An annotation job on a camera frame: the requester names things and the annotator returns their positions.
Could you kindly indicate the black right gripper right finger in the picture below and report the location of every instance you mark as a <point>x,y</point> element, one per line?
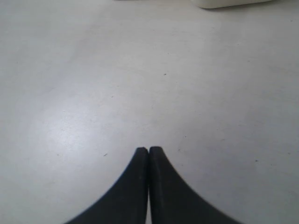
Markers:
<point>172,201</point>

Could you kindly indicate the cream bin marked O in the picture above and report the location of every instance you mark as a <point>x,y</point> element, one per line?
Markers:
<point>213,4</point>

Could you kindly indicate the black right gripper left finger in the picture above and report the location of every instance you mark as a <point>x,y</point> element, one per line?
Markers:
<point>126,201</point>

